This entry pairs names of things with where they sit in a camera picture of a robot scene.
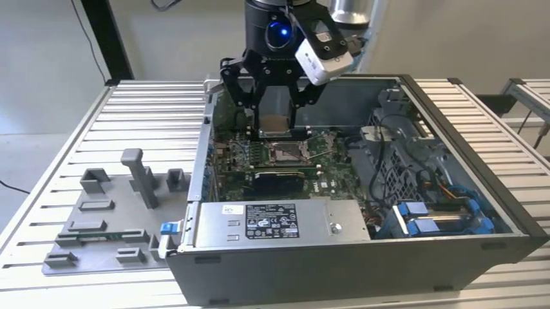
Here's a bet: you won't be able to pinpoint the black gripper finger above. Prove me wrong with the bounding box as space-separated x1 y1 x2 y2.
285 75 325 129
218 57 264 131

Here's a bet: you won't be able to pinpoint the silver square CPU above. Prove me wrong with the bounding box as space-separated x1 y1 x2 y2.
257 114 291 138

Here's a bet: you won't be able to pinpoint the CPU socket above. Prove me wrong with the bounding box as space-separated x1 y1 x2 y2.
264 140 311 165

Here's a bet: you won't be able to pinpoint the black RAM slot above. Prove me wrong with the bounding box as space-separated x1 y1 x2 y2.
247 163 323 171

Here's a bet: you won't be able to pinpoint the metal locking lever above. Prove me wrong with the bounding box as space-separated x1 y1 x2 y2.
311 133 343 159

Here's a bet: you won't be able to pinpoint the grey metal hook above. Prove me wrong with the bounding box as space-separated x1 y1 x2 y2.
148 0 180 11

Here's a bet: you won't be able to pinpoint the green motherboard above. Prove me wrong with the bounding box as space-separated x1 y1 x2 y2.
208 86 379 226

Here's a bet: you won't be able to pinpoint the black graphics card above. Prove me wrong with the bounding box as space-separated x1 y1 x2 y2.
243 169 321 200

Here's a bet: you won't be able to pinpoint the grey metal drive cage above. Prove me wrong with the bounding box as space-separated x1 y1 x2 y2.
347 106 473 207

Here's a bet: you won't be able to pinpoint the black box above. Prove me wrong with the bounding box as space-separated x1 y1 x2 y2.
473 93 516 118

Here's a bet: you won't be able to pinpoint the hard disk in blue carrier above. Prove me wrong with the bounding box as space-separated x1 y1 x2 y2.
403 215 495 239
392 201 481 223

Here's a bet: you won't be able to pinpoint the silver power supply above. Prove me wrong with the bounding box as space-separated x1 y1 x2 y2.
192 200 372 249

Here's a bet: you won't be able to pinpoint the blue plastic latch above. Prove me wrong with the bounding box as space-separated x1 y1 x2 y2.
157 221 184 236

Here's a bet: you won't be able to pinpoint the grey plastic parts rack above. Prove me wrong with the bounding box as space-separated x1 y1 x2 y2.
40 147 192 276

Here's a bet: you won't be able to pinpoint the aluminium slat side table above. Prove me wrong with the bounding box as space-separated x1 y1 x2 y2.
500 77 550 129

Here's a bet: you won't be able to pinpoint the green RAM stick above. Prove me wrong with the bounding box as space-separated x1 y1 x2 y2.
57 230 145 242

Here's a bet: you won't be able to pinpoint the black open PC case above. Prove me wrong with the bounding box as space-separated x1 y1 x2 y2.
165 73 550 306

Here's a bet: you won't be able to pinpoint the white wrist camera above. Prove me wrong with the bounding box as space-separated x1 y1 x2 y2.
293 19 356 87

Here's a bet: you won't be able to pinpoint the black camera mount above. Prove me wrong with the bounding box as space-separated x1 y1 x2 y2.
285 0 344 49

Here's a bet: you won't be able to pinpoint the black wire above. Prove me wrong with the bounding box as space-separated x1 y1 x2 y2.
368 114 413 202

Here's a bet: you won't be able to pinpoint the black post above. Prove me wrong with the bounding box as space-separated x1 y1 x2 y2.
81 0 134 82

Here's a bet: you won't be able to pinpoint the black cable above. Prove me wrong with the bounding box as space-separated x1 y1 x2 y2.
0 179 30 194
69 0 109 86

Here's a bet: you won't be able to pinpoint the orange and yellow wires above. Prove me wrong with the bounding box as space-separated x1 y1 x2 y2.
423 180 459 202

